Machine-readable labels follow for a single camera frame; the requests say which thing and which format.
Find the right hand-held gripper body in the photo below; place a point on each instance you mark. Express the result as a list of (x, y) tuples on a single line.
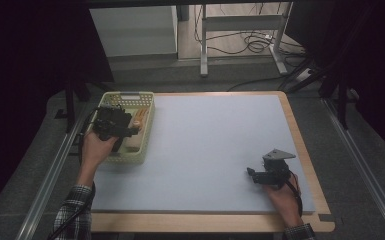
[(273, 170)]

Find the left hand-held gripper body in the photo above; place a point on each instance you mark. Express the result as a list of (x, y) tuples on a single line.
[(111, 121)]

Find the beige fuzzy glove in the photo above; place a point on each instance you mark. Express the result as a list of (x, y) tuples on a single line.
[(135, 141)]

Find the pale green plastic basket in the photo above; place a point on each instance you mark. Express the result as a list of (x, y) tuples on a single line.
[(146, 146)]

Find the person's left hand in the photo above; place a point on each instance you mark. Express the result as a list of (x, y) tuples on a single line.
[(95, 150)]

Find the person's right hand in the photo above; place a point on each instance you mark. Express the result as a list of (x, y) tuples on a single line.
[(286, 203)]

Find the black stand legs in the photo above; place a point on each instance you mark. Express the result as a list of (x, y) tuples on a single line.
[(341, 100), (70, 100)]

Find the white foam mat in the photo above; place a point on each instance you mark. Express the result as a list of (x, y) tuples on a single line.
[(196, 150)]

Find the wooden table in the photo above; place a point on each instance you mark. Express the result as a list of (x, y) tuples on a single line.
[(196, 223)]

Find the white cabinet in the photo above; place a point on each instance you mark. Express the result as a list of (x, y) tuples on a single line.
[(133, 30)]

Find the white power strip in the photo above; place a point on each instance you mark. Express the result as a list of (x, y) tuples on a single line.
[(304, 75)]

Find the dark curtain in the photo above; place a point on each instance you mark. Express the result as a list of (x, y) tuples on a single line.
[(20, 66), (376, 50)]

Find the aluminium floor rail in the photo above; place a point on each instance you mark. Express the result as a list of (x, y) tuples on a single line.
[(363, 166), (46, 186)]

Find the white metal desk frame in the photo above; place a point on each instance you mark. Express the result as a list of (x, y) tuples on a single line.
[(240, 23)]

